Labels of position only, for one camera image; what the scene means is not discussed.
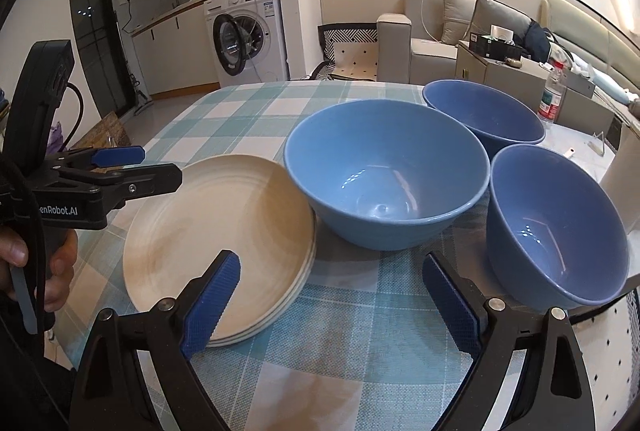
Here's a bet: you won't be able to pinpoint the large beige plate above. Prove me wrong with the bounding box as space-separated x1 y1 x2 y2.
122 155 317 340

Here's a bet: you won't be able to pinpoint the large blue bowl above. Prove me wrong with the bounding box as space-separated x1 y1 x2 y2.
283 99 490 251

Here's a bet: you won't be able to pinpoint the kitchen counter cabinets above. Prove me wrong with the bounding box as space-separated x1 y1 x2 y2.
131 1 218 95

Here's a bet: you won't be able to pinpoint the person's left hand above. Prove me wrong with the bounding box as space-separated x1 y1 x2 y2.
0 227 80 313

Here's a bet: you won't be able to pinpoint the near right blue bowl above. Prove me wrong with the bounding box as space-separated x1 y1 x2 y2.
485 143 632 312

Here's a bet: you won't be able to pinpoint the white washing machine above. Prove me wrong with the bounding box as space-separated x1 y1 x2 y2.
204 0 290 88

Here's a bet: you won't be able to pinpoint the far blue bowl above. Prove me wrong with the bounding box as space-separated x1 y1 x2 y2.
422 79 546 159

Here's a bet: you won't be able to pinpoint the plastic water bottle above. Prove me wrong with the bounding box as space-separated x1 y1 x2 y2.
537 61 566 125

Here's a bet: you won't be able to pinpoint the black box on cabinet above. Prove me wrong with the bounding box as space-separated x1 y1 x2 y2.
469 32 522 62

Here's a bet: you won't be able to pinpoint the grey sofa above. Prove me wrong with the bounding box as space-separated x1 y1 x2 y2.
375 0 547 85

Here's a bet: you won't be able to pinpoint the grey cushion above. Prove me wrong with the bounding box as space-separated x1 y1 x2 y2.
463 0 532 46
440 0 475 46

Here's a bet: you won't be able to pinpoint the black cable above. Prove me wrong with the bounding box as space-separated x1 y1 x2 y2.
49 81 87 152

